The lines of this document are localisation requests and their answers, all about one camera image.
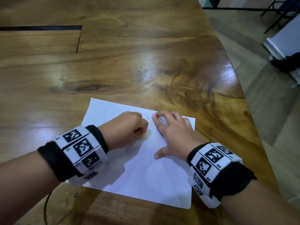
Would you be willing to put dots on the person's right hand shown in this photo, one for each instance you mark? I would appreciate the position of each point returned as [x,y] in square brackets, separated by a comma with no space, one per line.
[179,138]

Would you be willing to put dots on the person's left hand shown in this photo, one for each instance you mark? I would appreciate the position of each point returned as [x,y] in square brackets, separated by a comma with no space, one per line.
[119,131]

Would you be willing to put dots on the person's right little finger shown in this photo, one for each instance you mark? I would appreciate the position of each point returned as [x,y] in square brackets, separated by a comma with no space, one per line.
[189,125]

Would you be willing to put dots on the person's right middle finger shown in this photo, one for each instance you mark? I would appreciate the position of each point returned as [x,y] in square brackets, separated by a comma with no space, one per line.
[167,115]

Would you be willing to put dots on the person's right thumb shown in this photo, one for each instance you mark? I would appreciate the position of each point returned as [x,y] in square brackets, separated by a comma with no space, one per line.
[161,153]

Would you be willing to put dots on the person's left fingers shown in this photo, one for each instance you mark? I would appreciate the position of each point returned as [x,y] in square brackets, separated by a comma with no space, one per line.
[140,125]

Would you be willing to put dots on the white paper sheet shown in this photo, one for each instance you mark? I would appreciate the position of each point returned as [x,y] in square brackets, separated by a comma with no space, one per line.
[140,171]

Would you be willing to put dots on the person's left forearm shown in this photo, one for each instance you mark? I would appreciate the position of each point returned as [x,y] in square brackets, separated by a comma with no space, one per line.
[25,187]

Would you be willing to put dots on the person's right forearm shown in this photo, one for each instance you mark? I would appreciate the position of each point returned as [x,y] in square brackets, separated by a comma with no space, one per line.
[255,206]

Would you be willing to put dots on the right wrist marker tracker band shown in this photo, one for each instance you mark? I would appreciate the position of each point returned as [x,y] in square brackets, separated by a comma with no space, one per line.
[215,168]

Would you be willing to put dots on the wrist marker tracker band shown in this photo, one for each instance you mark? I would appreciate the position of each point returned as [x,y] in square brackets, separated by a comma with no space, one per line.
[79,149]
[215,168]

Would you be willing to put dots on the left wrist marker tracker band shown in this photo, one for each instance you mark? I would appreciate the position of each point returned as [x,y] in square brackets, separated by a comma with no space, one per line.
[79,149]

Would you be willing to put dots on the black bag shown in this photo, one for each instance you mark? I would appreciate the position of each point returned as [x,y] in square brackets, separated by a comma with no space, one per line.
[287,63]

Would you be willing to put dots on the white cabinet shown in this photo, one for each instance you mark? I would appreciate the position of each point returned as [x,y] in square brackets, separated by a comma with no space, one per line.
[284,42]

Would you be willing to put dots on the black metal folding frame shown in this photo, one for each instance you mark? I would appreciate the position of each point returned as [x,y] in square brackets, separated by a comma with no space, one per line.
[281,14]

